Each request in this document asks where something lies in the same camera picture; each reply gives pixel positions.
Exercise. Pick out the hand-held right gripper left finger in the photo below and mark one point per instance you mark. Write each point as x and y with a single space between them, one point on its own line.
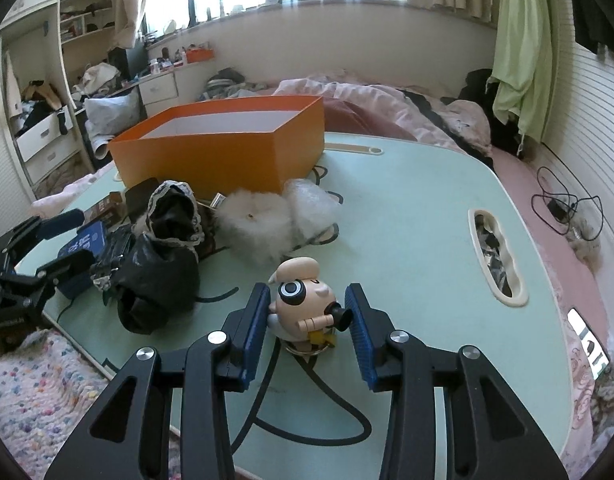
252 335

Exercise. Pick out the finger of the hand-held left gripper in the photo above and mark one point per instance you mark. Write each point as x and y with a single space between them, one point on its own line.
62 222
67 265

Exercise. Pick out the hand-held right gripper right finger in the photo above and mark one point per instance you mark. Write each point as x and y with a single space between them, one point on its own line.
359 330

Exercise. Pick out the blue tin box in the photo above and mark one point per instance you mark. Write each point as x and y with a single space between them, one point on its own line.
84 240

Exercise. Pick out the black glittery pouch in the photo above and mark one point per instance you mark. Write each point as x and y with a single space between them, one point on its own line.
112 255

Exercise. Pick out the brown labelled box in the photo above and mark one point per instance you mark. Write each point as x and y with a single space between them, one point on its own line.
107 205

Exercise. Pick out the cartoon toy figure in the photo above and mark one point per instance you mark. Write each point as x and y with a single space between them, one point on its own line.
297 305

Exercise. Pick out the dark small box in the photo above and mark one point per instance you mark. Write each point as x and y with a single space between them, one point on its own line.
139 200

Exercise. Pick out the black plastic bag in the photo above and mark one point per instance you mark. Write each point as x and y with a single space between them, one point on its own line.
157 270

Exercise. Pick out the white fluffy ball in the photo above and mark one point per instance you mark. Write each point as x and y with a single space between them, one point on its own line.
257 230

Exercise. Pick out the black lace-trimmed cloth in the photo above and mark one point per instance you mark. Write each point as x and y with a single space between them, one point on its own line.
174 215

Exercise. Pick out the clear bubble wrap bundle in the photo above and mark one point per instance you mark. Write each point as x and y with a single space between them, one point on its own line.
309 210

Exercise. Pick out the small metallic item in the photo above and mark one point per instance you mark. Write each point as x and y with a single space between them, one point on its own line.
218 201

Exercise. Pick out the orange cardboard box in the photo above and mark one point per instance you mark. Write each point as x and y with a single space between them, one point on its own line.
212 160

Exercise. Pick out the green cartoon desktop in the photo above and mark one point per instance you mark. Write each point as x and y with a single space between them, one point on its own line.
412 220

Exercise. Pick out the white rolled paper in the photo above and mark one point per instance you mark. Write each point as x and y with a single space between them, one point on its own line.
101 146

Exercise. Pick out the white wardrobe drawers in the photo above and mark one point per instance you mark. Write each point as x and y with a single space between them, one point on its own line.
39 135

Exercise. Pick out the speckled crochet blanket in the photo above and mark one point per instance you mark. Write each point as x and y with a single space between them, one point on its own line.
37 400

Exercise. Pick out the white pillow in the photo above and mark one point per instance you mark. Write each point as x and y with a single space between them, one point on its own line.
109 112

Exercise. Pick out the beige clothes pile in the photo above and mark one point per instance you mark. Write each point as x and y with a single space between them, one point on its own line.
97 77

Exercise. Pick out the crumpled silver wrapper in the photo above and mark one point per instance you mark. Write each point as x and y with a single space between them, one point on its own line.
492 250

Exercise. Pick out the white drawer cabinet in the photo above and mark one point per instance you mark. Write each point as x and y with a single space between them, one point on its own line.
159 89

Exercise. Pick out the black monitor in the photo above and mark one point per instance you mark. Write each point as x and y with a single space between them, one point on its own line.
132 60

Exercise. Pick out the pink bed sheet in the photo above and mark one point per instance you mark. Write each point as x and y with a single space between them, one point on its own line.
537 270

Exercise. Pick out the small orange storage box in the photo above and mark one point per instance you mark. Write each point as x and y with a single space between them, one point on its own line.
199 56

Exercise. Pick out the grey clothes pile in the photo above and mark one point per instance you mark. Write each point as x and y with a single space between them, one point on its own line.
227 80

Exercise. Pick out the pink quilt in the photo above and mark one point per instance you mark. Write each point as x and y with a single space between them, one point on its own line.
367 97

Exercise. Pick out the beige fluffy tuft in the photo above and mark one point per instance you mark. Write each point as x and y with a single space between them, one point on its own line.
584 242

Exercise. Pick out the black clothes pile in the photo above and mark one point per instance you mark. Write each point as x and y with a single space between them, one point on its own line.
479 85

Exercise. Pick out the light green hanging garment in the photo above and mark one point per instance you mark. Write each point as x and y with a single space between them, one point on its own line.
522 50

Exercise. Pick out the dark hanging garment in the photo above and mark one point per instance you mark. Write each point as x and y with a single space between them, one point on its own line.
594 20

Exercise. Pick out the white wall shelf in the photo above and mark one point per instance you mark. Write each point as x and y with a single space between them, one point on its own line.
84 20

